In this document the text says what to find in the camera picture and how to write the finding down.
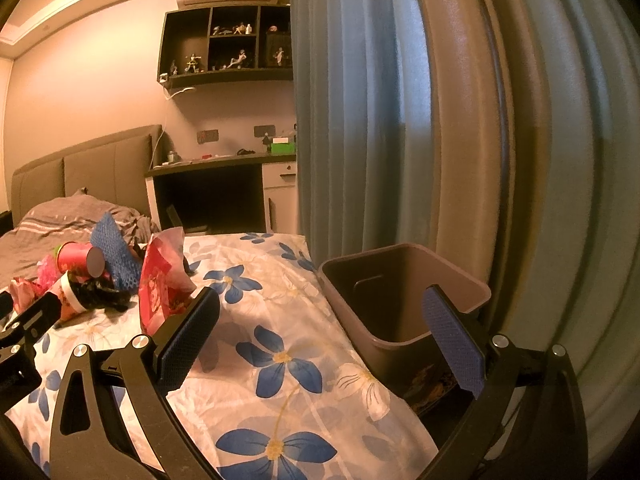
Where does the pink plastic bag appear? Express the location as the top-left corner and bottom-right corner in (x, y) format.
(8, 255), (61, 314)

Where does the white pink apple cup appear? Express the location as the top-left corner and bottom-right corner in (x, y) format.
(49, 272), (87, 323)

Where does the red paper cup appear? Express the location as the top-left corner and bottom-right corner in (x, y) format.
(54, 242), (105, 278)

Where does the blue foam net sleeve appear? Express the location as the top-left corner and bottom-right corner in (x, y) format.
(90, 212), (142, 292)

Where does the red snack bag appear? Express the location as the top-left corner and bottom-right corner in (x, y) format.
(138, 226), (195, 336)

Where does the brown plastic trash bin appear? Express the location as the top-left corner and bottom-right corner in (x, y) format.
(318, 243), (491, 414)

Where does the grey striped blanket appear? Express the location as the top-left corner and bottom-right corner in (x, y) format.
(0, 192), (160, 289)

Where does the floral white blue duvet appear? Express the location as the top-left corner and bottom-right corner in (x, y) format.
(4, 231), (442, 480)

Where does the dark desk with white cabinet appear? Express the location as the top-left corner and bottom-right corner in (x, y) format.
(145, 154), (298, 234)

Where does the green box on desk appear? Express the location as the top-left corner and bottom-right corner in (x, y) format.
(270, 136), (296, 155)

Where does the blue grey curtain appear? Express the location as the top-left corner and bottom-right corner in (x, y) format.
(291, 0), (639, 479)

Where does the dark wall shelf unit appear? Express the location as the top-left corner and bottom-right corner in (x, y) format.
(157, 4), (293, 90)

